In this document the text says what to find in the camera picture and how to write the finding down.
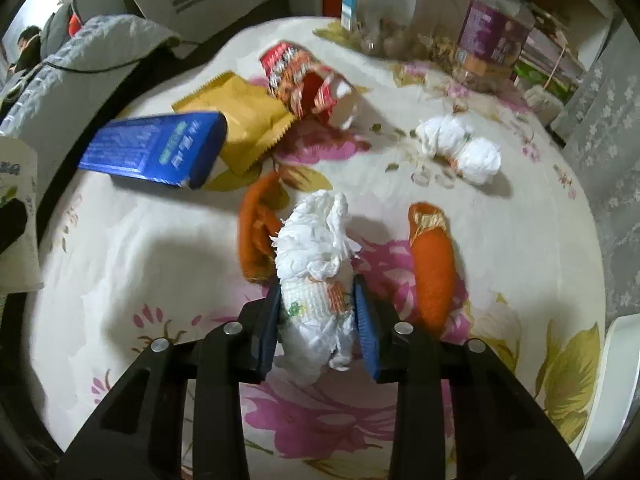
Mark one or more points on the floral tablecloth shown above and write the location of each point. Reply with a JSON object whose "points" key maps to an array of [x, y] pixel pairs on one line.
{"points": [[125, 262]]}

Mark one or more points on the yellow snack wrapper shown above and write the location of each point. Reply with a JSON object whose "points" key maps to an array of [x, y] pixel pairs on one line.
{"points": [[256, 120]]}

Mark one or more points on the clear jar purple label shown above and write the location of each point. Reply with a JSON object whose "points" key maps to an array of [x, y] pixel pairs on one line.
{"points": [[493, 35]]}

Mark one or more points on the clear jar blue label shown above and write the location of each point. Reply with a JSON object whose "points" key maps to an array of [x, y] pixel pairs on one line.
{"points": [[400, 30]]}

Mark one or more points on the red snack bag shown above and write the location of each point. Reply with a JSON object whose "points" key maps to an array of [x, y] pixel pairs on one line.
{"points": [[308, 87]]}

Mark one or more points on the white tissue wad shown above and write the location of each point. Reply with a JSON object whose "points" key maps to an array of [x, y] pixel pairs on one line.
{"points": [[317, 289]]}

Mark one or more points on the white lace curtain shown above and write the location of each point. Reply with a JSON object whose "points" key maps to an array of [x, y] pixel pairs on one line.
{"points": [[600, 127]]}

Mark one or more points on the dark blue carton box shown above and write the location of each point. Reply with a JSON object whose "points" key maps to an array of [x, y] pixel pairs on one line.
{"points": [[176, 149]]}

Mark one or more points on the person in dark clothes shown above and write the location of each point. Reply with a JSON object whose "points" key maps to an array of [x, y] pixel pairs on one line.
{"points": [[29, 46]]}

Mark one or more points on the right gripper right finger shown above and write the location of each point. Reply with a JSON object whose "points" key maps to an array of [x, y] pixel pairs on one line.
{"points": [[500, 432]]}

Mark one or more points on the stacked papers pile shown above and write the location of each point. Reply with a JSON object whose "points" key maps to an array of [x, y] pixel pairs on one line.
{"points": [[547, 59]]}

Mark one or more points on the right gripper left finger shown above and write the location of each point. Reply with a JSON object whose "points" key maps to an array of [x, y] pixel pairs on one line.
{"points": [[136, 430]]}

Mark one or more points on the white crumpled tissue ball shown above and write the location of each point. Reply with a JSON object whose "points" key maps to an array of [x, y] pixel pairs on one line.
{"points": [[474, 158]]}

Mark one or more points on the grey striped sofa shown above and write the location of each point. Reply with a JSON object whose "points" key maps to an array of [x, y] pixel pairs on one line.
{"points": [[49, 113]]}

